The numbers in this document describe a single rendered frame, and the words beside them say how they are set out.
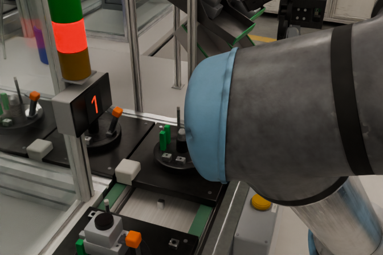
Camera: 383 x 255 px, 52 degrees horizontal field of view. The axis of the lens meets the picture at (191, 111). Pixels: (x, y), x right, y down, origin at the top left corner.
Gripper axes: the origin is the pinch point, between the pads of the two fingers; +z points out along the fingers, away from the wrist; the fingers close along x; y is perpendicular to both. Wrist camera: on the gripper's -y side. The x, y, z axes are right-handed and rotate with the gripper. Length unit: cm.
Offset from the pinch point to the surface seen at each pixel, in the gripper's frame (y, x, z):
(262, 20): -65, 389, 123
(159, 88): -47, 44, 37
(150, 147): -28.3, -4.5, 26.2
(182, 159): -17.5, -10.5, 22.7
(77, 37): -29.6, -25.3, -10.3
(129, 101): -53, 31, 37
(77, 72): -30.2, -26.0, -4.3
